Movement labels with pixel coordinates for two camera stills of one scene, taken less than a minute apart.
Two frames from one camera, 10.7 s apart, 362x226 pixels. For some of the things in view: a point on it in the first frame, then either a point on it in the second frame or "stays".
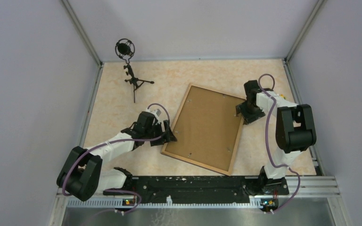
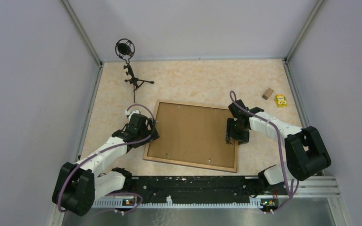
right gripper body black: x=249 y=113 -> x=234 y=131
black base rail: x=202 y=189 stays
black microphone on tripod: x=125 y=48 stays
